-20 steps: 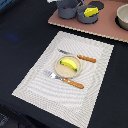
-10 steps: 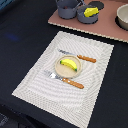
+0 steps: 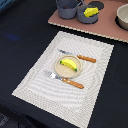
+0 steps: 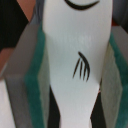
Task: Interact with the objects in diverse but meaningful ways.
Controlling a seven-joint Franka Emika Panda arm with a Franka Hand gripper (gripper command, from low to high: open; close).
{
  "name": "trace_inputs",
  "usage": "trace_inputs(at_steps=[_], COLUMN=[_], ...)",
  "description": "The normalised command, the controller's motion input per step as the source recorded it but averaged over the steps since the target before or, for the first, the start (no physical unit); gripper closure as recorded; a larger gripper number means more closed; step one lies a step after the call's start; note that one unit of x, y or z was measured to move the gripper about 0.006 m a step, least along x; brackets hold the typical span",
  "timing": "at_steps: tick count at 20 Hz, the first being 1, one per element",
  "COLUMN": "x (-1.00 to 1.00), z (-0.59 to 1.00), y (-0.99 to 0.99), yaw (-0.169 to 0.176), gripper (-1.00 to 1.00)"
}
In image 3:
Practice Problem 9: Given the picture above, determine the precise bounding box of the beige bowl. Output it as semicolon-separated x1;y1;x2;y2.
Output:
117;4;128;30

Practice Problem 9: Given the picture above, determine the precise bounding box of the grey toy pot with handles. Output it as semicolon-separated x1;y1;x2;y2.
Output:
55;0;81;19

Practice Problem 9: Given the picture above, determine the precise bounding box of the wooden handled fork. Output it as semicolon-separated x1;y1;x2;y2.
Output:
44;71;84;89

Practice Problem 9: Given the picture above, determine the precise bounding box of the yellow toy banana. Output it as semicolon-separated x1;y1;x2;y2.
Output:
60;59;77;71

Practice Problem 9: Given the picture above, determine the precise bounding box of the wooden handled knife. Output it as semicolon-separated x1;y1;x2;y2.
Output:
58;49;96;63

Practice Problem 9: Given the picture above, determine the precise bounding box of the brown toy stove board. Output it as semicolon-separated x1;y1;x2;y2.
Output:
48;0;128;43

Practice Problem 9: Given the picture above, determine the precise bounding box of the dark grey toy saucepan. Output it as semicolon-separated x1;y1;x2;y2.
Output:
77;5;99;24

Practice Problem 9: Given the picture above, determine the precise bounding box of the woven beige placemat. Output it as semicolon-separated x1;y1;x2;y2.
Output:
12;31;113;128

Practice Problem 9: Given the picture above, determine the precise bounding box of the round wooden plate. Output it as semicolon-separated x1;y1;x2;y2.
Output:
55;55;82;78

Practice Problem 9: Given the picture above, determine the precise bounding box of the yellow toy cheese wedge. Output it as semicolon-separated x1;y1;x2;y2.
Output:
84;7;99;17

